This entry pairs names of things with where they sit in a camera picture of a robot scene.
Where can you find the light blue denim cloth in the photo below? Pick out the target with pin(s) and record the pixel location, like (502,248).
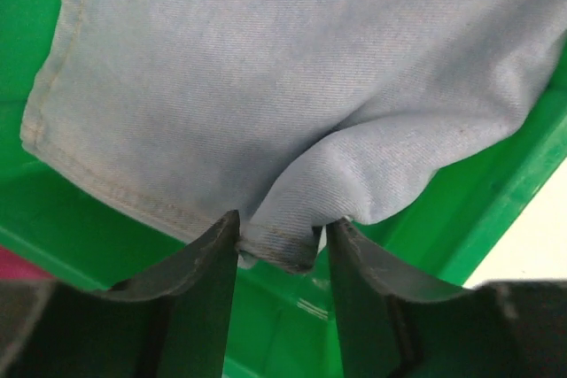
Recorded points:
(295,113)

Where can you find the pink cloth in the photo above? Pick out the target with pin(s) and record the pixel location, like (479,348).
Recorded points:
(13,267)

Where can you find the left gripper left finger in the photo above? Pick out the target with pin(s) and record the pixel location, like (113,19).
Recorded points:
(171,320)

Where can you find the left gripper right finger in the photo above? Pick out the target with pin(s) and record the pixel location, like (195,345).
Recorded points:
(395,320)

